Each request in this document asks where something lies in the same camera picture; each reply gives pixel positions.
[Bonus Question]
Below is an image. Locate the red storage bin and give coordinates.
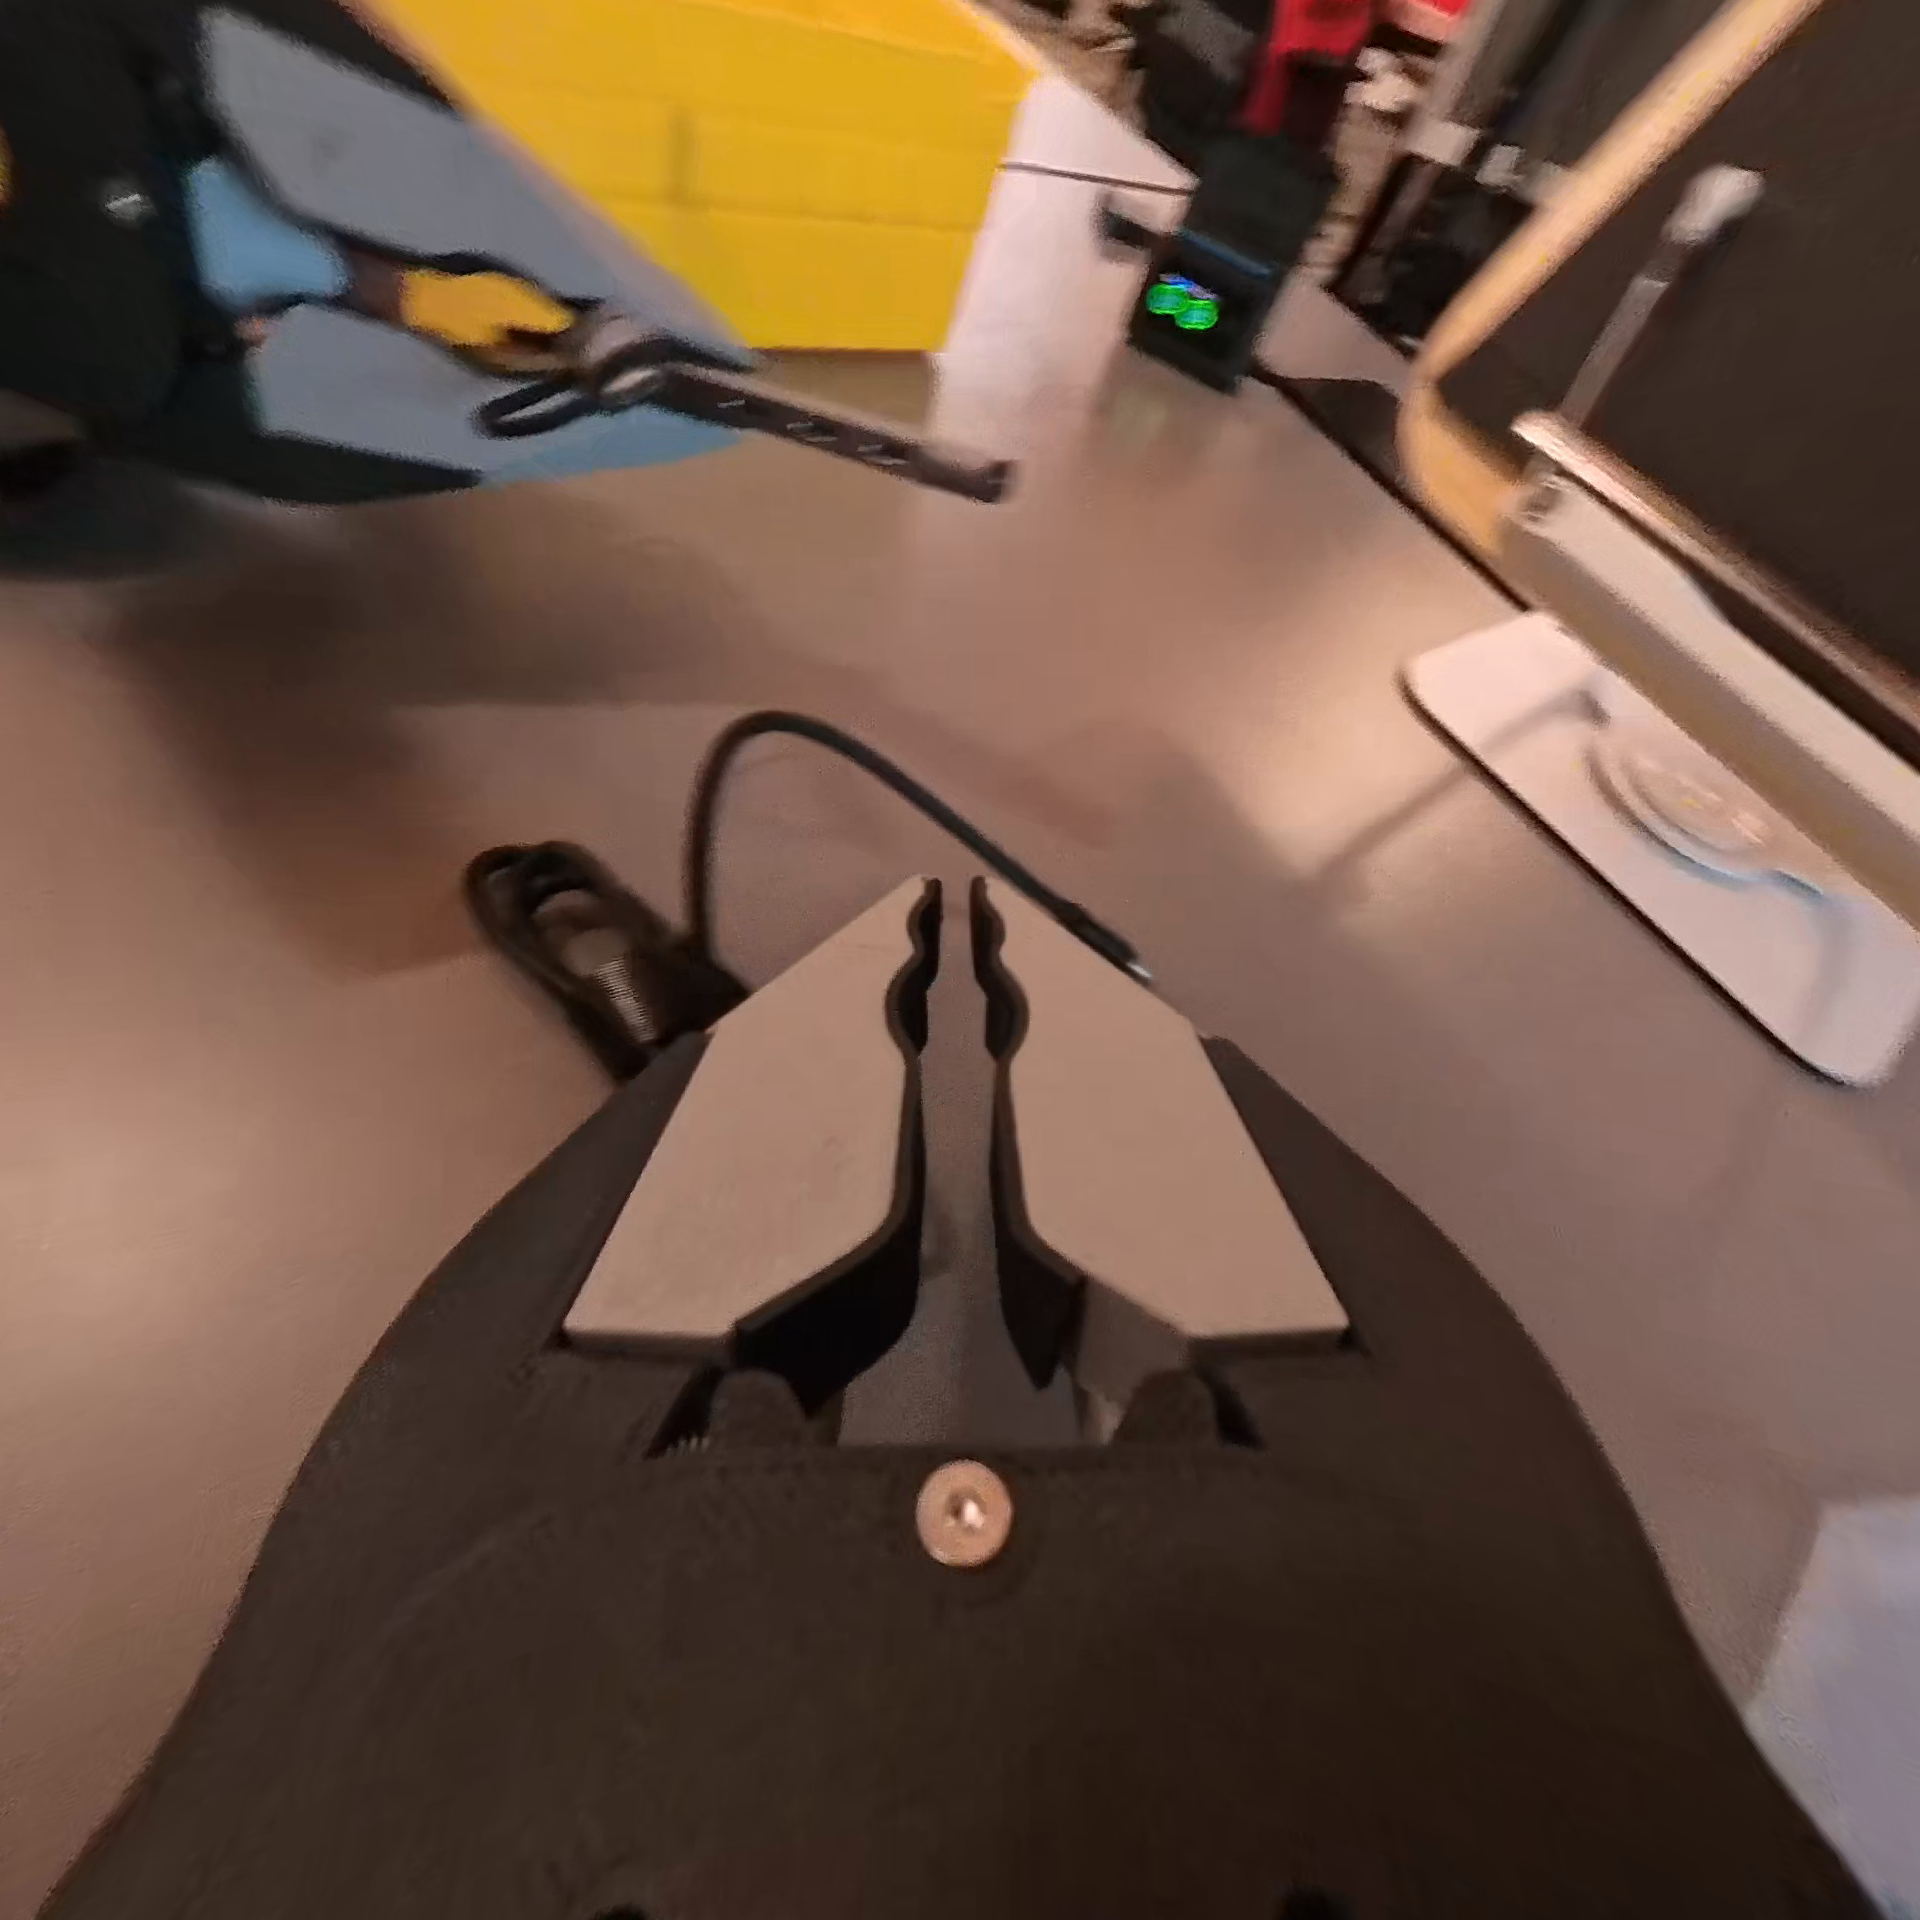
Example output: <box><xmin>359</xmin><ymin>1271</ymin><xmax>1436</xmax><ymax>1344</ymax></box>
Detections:
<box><xmin>1238</xmin><ymin>0</ymin><xmax>1363</xmax><ymax>140</ymax></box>

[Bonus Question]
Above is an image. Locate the black board with wooden rim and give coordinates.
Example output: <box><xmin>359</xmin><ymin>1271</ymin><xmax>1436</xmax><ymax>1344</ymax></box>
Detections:
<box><xmin>1401</xmin><ymin>0</ymin><xmax>1920</xmax><ymax>728</ymax></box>

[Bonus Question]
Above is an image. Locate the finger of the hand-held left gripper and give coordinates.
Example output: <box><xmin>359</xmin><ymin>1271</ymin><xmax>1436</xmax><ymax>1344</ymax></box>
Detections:
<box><xmin>247</xmin><ymin>304</ymin><xmax>711</xmax><ymax>495</ymax></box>
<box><xmin>187</xmin><ymin>6</ymin><xmax>753</xmax><ymax>367</ymax></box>

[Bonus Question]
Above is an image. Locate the white board ledge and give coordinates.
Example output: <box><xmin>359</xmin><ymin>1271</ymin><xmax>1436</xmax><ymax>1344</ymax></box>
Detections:
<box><xmin>1499</xmin><ymin>415</ymin><xmax>1920</xmax><ymax>932</ymax></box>

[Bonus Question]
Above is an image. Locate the white stand base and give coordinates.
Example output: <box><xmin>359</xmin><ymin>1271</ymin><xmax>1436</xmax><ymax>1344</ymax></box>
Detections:
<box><xmin>1401</xmin><ymin>613</ymin><xmax>1920</xmax><ymax>1088</ymax></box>

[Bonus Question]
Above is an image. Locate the black charging case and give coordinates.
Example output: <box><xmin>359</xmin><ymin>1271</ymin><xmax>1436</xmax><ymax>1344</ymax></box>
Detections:
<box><xmin>1127</xmin><ymin>142</ymin><xmax>1338</xmax><ymax>396</ymax></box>

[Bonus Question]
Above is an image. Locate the wire page clip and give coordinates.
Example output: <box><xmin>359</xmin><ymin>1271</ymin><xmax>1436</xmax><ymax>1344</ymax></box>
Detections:
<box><xmin>1559</xmin><ymin>161</ymin><xmax>1767</xmax><ymax>425</ymax></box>

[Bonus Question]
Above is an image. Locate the black usb cable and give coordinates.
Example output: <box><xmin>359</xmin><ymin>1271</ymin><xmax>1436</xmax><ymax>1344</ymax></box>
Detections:
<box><xmin>463</xmin><ymin>708</ymin><xmax>1161</xmax><ymax>1085</ymax></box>

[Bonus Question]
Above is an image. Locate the yellow plastic bin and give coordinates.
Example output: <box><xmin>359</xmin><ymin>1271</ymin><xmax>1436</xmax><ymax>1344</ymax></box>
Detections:
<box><xmin>336</xmin><ymin>0</ymin><xmax>1044</xmax><ymax>356</ymax></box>

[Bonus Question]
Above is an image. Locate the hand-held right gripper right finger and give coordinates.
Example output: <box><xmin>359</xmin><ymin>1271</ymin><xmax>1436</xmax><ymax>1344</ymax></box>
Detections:
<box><xmin>968</xmin><ymin>873</ymin><xmax>1354</xmax><ymax>1438</ymax></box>

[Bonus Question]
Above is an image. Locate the pale plastic box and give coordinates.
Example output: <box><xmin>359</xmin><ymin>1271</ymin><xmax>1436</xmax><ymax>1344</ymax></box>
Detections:
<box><xmin>1747</xmin><ymin>1500</ymin><xmax>1920</xmax><ymax>1920</ymax></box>

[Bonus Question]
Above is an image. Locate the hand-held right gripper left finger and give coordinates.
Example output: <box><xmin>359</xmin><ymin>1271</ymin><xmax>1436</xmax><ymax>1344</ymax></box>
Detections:
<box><xmin>562</xmin><ymin>873</ymin><xmax>944</xmax><ymax>1415</ymax></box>

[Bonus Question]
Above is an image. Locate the dark grey usb hub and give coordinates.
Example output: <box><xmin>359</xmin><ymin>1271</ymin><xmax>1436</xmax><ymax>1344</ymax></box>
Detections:
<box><xmin>652</xmin><ymin>367</ymin><xmax>1017</xmax><ymax>507</ymax></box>

